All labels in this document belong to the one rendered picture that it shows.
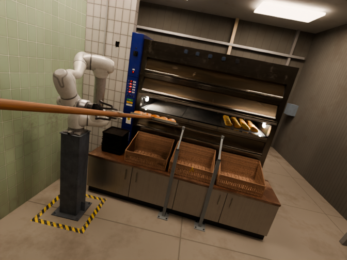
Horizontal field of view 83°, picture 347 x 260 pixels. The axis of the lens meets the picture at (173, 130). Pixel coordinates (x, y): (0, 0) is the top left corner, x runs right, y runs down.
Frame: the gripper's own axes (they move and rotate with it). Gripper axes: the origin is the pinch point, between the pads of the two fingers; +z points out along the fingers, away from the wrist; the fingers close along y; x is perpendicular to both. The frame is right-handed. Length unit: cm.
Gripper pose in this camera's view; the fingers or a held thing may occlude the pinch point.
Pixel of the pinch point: (117, 114)
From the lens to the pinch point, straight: 133.4
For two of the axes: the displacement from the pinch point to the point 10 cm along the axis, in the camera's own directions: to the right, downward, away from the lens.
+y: -2.3, 9.7, 0.7
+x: -1.2, 0.4, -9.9
